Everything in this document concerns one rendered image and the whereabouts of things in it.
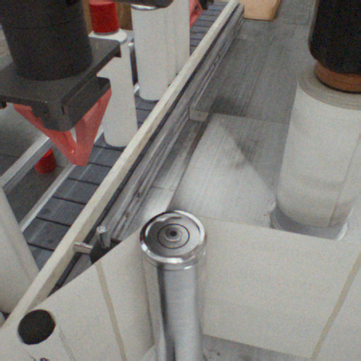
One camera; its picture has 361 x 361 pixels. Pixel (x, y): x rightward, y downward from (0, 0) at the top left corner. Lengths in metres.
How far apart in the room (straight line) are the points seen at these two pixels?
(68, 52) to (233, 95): 0.56
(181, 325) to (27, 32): 0.21
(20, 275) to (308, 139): 0.29
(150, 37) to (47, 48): 0.37
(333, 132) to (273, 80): 0.52
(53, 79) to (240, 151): 0.35
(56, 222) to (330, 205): 0.32
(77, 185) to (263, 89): 0.46
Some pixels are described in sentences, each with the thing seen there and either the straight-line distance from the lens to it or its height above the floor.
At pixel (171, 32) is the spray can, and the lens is 0.70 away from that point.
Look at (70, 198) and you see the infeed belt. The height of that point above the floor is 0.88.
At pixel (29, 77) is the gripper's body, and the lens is 0.30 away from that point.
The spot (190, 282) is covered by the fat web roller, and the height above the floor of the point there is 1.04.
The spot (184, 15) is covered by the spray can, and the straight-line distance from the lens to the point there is 0.74.
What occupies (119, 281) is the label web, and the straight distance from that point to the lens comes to 0.25.
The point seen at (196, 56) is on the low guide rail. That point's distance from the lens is 0.77.
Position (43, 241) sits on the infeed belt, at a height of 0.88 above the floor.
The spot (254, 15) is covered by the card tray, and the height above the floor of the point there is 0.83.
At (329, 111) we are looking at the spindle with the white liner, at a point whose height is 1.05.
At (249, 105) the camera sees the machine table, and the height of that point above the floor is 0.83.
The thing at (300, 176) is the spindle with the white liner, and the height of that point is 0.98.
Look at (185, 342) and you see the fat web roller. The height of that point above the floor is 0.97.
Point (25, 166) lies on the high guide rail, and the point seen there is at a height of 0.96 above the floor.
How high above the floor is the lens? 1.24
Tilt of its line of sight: 42 degrees down
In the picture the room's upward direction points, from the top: 2 degrees counter-clockwise
